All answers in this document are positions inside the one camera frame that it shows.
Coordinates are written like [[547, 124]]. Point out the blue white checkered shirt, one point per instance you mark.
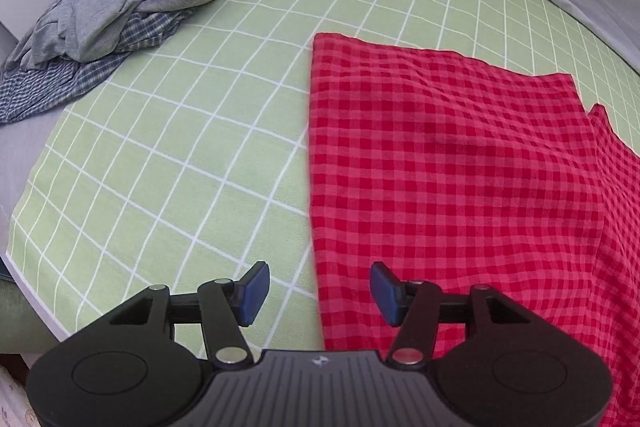
[[27, 93]]

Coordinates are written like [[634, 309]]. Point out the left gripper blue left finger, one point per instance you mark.
[[226, 306]]

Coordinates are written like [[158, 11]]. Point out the green grid mat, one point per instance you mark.
[[191, 160]]

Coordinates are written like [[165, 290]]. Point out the red checkered shorts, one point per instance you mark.
[[458, 172]]

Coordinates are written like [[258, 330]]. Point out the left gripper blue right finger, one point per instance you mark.
[[412, 309]]

